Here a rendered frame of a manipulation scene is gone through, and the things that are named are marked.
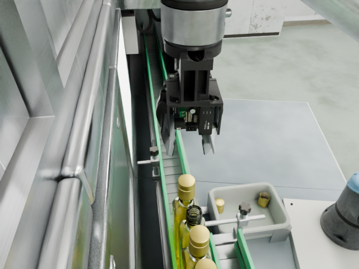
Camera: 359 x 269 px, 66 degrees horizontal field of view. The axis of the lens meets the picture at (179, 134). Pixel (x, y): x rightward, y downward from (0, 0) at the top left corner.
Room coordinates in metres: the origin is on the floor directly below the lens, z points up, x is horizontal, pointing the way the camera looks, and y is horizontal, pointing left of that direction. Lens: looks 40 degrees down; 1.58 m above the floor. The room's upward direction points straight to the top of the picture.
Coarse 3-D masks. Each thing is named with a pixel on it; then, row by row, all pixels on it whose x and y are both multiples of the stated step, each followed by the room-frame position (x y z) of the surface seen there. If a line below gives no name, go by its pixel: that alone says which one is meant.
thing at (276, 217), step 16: (224, 192) 0.60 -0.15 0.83; (240, 192) 0.61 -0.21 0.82; (256, 192) 0.61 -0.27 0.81; (272, 192) 0.59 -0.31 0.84; (224, 208) 0.57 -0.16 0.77; (256, 208) 0.57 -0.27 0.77; (272, 208) 0.56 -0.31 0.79; (224, 224) 0.51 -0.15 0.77; (256, 224) 0.51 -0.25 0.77; (272, 224) 0.51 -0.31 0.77; (288, 224) 0.47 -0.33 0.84
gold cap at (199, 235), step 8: (192, 232) 0.25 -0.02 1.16; (200, 232) 0.25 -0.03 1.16; (208, 232) 0.25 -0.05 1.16; (192, 240) 0.24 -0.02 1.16; (200, 240) 0.24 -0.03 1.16; (208, 240) 0.24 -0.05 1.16; (192, 248) 0.23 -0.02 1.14; (200, 248) 0.23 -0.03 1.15; (208, 248) 0.24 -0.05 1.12; (200, 256) 0.23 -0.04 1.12
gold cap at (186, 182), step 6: (186, 174) 0.38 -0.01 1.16; (180, 180) 0.36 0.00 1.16; (186, 180) 0.36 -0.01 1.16; (192, 180) 0.36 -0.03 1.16; (180, 186) 0.35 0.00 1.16; (186, 186) 0.35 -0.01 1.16; (192, 186) 0.35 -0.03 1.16; (180, 192) 0.35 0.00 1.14; (186, 192) 0.34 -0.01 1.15; (192, 192) 0.35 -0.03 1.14; (180, 198) 0.35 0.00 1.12; (186, 198) 0.34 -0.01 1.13; (192, 198) 0.35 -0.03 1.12
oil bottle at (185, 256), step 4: (184, 248) 0.26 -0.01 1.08; (188, 248) 0.26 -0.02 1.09; (184, 252) 0.25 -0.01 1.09; (188, 252) 0.25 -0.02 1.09; (208, 252) 0.25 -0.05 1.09; (184, 256) 0.25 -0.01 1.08; (188, 256) 0.24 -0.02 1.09; (208, 256) 0.24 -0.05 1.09; (184, 260) 0.24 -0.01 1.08; (188, 260) 0.24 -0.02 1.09; (192, 260) 0.24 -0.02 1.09; (212, 260) 0.24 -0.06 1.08; (184, 264) 0.23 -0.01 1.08; (188, 264) 0.23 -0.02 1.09; (192, 264) 0.23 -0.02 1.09; (184, 268) 0.23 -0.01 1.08; (188, 268) 0.23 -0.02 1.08; (192, 268) 0.22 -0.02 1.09
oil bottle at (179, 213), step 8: (176, 200) 0.37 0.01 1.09; (176, 208) 0.35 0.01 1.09; (184, 208) 0.35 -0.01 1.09; (176, 216) 0.34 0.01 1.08; (184, 216) 0.33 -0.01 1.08; (176, 224) 0.33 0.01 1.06; (176, 232) 0.33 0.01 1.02; (176, 240) 0.33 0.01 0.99; (176, 248) 0.33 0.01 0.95; (176, 256) 0.33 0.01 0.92
